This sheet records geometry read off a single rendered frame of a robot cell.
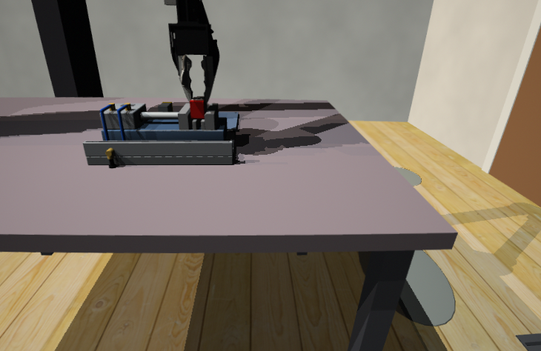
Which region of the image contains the red block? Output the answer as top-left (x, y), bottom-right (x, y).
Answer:
top-left (190, 96), bottom-right (208, 118)

